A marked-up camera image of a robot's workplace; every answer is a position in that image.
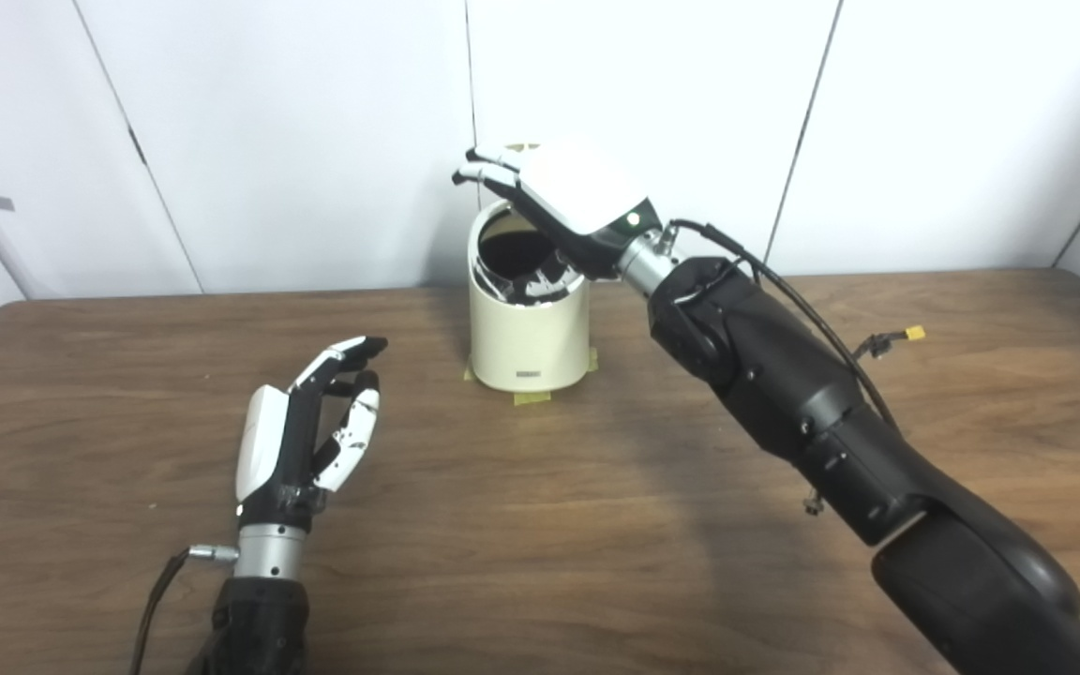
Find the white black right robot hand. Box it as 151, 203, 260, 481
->
452, 142, 665, 306

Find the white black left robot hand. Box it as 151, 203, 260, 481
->
235, 336, 389, 531

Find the cream-colored plastic bin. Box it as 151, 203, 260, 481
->
467, 199, 593, 393

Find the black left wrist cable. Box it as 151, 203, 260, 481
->
127, 544, 241, 675

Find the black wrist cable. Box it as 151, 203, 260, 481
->
657, 218, 899, 432
127, 544, 241, 675

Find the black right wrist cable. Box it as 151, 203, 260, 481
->
657, 218, 899, 432

